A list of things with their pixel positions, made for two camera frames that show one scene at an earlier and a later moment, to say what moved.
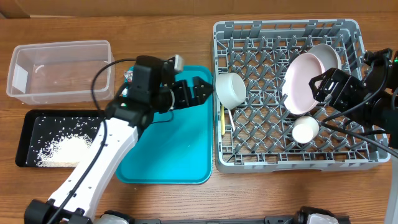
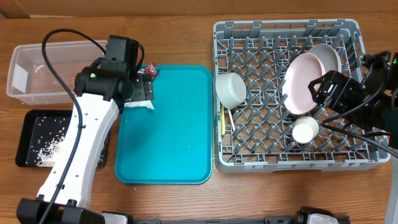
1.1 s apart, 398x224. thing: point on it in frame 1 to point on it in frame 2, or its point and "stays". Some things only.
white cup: x=305 y=129 stays
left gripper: x=185 y=98 to x=143 y=87
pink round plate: x=299 y=97 stays
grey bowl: x=231 y=89 stays
